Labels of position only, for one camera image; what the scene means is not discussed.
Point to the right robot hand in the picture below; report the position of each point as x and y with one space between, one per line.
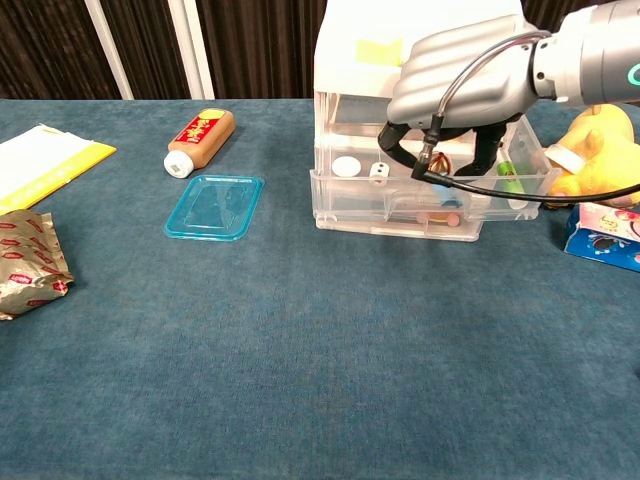
475 75

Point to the gold egg ornament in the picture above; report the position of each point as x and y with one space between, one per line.
443 163

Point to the clear drawer holding trinkets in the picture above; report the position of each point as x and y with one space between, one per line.
350 197

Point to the white plastic drawer unit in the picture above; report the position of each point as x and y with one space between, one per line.
350 75

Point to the clear drawer holding pink toy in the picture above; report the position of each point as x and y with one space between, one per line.
350 229

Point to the yellow sticky note pad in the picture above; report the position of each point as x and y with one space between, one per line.
375 50

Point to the green lip balm tube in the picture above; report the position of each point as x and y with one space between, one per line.
510 184

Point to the white die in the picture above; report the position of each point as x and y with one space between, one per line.
378 173

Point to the pink orange small toy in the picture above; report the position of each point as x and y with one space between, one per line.
439 218

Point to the yellow plush toy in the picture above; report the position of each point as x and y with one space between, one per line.
605 150

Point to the white round disc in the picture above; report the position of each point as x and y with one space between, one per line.
346 166

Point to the dark pleated curtain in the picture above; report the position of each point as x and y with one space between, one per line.
270 50

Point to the blue pink cookie box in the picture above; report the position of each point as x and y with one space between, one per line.
607 235

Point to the brown sauce bottle red label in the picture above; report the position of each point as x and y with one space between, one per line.
200 136

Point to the blue clear container lid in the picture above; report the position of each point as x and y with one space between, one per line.
215 207

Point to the blue velvet tablecloth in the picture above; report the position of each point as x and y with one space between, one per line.
300 350

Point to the white yellow paper packet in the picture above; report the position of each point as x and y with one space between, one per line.
45 165

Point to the gold foil snack bag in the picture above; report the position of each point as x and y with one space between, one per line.
27 265

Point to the white frame post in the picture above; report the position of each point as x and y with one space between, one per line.
110 50
192 50

